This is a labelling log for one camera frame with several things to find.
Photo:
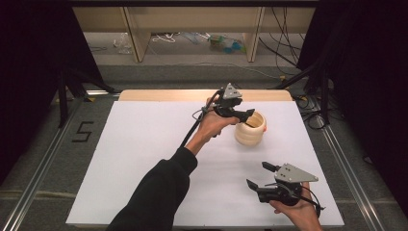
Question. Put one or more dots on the black curtain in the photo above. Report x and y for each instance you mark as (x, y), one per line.
(369, 80)
(32, 80)

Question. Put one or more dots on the clear plastic bag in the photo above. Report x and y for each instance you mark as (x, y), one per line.
(122, 43)

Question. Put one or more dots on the person's right hand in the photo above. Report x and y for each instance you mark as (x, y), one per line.
(298, 210)

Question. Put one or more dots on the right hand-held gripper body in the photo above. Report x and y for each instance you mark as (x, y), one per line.
(287, 184)

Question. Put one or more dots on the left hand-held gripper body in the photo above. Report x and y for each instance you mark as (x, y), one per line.
(229, 101)

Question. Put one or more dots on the clear plastic bottles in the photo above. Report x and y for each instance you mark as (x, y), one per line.
(227, 44)

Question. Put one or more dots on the wooden table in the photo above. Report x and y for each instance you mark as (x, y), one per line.
(166, 95)

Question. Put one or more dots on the metal floor rail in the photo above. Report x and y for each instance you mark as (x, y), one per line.
(35, 183)
(349, 166)

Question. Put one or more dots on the beige wooden desk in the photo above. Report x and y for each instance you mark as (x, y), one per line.
(198, 19)

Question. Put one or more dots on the cream ribbed pen holder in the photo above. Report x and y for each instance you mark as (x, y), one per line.
(250, 136)

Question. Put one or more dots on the white table mat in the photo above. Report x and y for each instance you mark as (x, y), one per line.
(134, 144)

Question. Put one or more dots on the black tripod stand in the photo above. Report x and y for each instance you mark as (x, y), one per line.
(324, 93)
(64, 96)

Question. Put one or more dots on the person's left hand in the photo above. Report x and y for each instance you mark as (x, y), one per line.
(213, 123)

